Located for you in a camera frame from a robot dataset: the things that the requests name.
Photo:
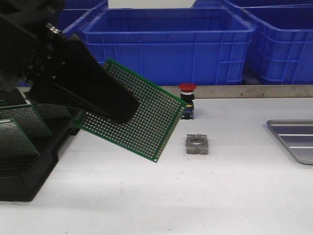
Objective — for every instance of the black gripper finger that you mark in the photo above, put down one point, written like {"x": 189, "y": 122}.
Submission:
{"x": 78, "y": 67}

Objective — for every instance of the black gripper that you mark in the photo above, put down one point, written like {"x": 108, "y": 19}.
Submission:
{"x": 33, "y": 48}

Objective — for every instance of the green perforated circuit board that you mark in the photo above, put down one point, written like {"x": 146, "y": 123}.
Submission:
{"x": 151, "y": 126}

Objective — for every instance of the black slotted board rack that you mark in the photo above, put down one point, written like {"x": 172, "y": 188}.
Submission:
{"x": 22, "y": 177}

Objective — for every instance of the silver metal tray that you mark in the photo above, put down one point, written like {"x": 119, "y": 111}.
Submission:
{"x": 296, "y": 136}

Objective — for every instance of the blue plastic crate left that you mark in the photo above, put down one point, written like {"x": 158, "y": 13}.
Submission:
{"x": 76, "y": 14}

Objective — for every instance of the blue plastic crate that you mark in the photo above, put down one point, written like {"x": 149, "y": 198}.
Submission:
{"x": 204, "y": 46}
{"x": 281, "y": 48}
{"x": 76, "y": 14}

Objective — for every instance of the blue plastic crate centre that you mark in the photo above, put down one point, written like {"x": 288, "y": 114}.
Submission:
{"x": 204, "y": 46}

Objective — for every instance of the red emergency stop button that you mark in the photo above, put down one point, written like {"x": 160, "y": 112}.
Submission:
{"x": 187, "y": 95}

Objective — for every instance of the grey metal clamp block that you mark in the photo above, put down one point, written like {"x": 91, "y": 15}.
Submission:
{"x": 197, "y": 144}

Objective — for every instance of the blue plastic crate right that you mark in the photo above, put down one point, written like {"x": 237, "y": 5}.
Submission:
{"x": 281, "y": 48}

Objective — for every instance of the steel shelf rail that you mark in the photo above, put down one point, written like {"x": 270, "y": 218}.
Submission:
{"x": 204, "y": 92}

